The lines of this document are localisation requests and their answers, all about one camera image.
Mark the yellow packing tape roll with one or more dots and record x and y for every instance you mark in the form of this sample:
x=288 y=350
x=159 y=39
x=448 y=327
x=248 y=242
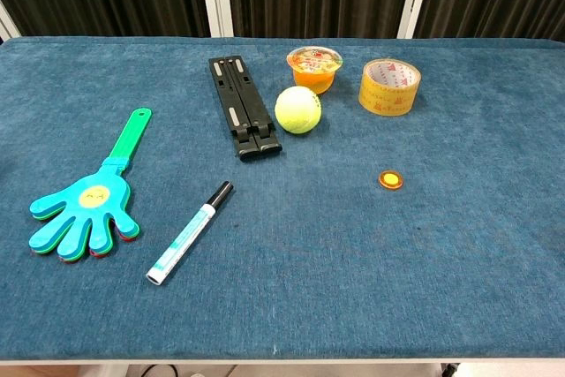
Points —
x=384 y=102

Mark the teal white marker pen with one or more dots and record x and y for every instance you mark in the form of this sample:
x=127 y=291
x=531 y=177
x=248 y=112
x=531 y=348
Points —
x=185 y=236

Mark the orange jelly cup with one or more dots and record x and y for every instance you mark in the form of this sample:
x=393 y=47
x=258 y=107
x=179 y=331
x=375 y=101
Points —
x=314 y=62

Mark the black folding laptop stand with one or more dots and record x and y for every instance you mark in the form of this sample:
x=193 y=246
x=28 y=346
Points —
x=240 y=99

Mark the small orange round disc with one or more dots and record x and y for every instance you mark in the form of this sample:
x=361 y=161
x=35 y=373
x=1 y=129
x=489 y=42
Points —
x=390 y=179

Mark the blue green hand clapper toy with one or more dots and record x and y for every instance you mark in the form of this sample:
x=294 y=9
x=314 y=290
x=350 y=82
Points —
x=95 y=213

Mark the yellow tennis ball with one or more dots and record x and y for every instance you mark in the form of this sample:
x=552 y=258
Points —
x=298 y=110

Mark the blue table cloth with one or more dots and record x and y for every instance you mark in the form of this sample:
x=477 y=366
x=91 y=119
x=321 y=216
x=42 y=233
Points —
x=309 y=262

